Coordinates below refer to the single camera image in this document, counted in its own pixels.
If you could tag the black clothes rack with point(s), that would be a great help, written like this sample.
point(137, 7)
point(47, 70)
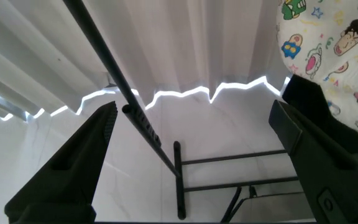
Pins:
point(104, 53)

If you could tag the white curtain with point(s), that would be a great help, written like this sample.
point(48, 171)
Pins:
point(182, 40)

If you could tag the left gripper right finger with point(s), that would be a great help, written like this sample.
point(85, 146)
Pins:
point(331, 180)

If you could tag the black t-shirt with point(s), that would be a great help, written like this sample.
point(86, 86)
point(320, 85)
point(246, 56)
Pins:
point(315, 105)

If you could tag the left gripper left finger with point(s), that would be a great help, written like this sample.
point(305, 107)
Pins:
point(67, 174)

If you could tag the cream printed garment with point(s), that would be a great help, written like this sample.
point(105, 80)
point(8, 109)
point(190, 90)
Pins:
point(337, 62)

